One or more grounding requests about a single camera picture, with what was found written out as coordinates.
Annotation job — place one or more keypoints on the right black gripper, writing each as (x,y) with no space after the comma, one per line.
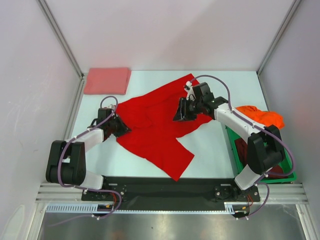
(185,108)

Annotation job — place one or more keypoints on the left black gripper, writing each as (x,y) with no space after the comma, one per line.
(123,129)

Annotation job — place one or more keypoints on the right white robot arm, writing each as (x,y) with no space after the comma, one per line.
(264,147)

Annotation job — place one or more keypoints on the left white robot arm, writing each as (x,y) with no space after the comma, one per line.
(67,158)

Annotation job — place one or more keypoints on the folded pink t-shirt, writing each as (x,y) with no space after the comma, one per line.
(107,81)

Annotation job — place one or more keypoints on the green plastic bin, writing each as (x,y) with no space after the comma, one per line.
(233,136)

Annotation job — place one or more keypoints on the dark red t-shirt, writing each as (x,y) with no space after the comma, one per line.
(240,155)

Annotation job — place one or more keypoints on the orange t-shirt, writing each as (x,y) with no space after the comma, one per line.
(266,118)

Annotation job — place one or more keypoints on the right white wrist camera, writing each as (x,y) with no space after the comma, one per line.
(188,87)

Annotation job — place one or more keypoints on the left aluminium side rail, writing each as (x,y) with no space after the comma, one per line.
(75,106)

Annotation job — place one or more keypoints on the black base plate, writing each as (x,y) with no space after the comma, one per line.
(159,193)

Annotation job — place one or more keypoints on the slotted cable duct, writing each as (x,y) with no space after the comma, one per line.
(104,208)

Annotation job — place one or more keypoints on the aluminium front rail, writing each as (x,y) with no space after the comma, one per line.
(278,194)

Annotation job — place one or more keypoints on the left aluminium frame post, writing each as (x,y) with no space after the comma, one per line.
(49,16)

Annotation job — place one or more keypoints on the aluminium frame post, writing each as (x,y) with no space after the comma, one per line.
(49,16)
(279,34)

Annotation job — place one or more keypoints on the right aluminium frame post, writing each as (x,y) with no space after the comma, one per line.
(279,34)

